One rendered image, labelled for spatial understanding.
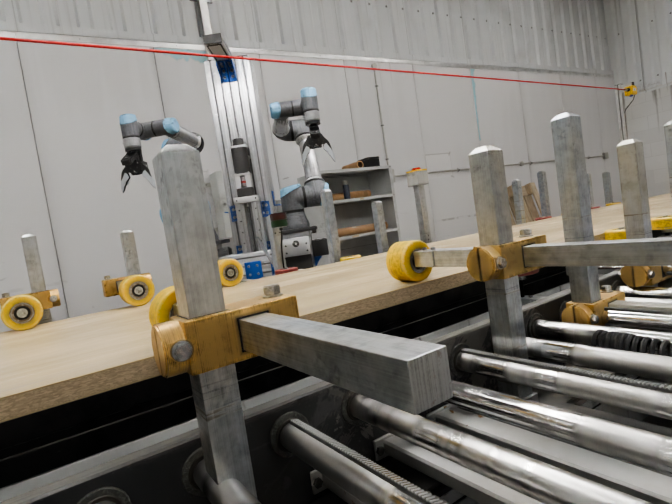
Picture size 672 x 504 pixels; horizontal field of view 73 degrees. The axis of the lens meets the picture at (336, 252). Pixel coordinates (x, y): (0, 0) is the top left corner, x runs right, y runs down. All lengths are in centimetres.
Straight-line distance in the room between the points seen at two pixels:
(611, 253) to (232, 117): 230
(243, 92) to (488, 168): 216
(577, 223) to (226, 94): 218
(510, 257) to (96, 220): 382
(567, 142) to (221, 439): 72
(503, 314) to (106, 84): 410
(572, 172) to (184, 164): 66
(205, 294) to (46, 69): 412
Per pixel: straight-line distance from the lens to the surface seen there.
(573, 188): 90
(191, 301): 44
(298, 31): 534
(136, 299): 128
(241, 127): 269
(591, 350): 73
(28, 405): 65
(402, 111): 575
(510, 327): 72
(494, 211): 70
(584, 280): 91
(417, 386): 25
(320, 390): 58
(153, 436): 68
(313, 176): 249
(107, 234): 424
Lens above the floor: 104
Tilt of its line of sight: 4 degrees down
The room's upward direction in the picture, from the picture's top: 9 degrees counter-clockwise
